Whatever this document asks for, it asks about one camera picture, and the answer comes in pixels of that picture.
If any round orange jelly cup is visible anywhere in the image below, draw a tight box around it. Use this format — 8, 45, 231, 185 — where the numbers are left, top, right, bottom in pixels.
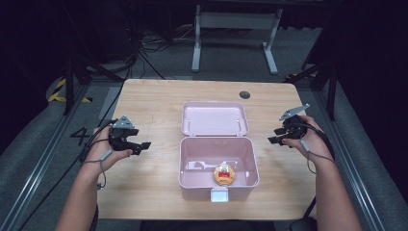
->
213, 164, 237, 187

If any black tripod stand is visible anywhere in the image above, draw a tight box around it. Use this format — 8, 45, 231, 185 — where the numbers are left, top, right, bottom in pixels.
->
62, 53, 125, 116
284, 59, 339, 122

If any person's left hand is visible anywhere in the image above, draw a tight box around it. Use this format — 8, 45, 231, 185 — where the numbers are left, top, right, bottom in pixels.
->
84, 126, 134, 176

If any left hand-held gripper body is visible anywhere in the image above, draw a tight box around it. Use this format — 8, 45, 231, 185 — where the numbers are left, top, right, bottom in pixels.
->
108, 115, 140, 152

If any pink plastic storage box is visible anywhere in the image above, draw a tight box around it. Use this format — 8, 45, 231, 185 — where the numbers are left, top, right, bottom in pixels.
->
178, 101, 261, 203

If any grey wrist cord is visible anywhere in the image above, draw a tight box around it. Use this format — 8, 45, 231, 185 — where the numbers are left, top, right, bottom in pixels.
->
299, 139, 337, 175
80, 148, 114, 191

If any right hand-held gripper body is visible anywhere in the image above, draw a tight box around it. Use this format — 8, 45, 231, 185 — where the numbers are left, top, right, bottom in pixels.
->
278, 103, 312, 141

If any yellow black hazard tape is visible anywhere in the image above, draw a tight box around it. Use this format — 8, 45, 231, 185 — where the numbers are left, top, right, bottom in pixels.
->
47, 78, 93, 104

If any person's right hand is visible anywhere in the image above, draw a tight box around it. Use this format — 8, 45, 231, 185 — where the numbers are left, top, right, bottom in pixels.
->
281, 115, 335, 168

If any bundle of black floor cables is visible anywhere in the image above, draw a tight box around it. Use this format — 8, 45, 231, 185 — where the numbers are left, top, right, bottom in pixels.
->
126, 22, 201, 81

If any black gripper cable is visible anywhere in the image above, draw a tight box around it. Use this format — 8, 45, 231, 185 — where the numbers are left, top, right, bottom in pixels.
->
17, 118, 119, 231
300, 122, 337, 219

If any white metal desk frame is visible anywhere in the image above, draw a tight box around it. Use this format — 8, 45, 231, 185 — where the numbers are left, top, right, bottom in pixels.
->
191, 4, 284, 76

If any aluminium floor rail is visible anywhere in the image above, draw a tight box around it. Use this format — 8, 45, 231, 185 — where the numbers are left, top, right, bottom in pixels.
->
0, 82, 92, 231
311, 90, 391, 231

